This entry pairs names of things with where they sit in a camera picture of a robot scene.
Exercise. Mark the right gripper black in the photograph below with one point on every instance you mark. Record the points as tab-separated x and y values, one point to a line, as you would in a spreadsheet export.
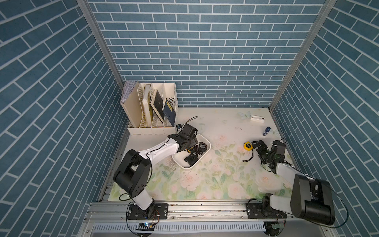
264	146

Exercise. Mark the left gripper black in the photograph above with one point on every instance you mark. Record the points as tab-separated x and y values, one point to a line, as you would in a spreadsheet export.
193	140

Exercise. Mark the black yellow tape measure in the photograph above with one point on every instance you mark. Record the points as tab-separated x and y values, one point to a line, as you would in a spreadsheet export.
193	150

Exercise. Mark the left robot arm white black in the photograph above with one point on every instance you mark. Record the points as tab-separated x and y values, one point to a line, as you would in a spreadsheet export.
133	173

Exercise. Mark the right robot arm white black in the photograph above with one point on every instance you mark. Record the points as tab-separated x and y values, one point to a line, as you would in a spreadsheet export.
311	198

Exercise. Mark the white storage tray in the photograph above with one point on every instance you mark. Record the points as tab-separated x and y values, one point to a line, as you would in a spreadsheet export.
179	158

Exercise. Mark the round black tape measure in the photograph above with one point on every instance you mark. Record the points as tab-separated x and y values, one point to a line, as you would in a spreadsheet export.
201	148

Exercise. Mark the white rectangular box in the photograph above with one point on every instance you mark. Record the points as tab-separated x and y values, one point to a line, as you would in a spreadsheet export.
256	118

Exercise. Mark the small blue bottle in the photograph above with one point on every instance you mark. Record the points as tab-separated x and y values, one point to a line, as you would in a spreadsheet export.
266	131

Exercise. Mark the blue cover book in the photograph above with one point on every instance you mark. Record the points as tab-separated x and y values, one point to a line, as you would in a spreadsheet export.
169	112

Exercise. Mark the white plastic file organizer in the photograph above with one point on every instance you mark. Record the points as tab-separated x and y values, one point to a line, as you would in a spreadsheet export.
167	91

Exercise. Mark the black cover book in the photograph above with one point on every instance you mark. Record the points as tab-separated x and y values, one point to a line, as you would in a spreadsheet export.
157	105

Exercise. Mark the white and yellow book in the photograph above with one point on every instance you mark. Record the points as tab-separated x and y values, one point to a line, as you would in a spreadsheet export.
146	103

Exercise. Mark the beige file folder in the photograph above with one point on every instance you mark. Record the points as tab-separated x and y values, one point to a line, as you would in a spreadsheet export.
131	103

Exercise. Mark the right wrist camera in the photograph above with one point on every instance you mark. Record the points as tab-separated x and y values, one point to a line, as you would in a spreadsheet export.
278	147

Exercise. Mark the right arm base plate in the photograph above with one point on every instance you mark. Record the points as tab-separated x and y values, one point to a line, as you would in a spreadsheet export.
256	210

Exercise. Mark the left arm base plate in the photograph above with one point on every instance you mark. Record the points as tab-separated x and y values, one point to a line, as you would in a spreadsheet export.
154	211

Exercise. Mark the aluminium mounting rail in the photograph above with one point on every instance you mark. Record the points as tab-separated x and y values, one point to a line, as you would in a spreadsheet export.
202	218

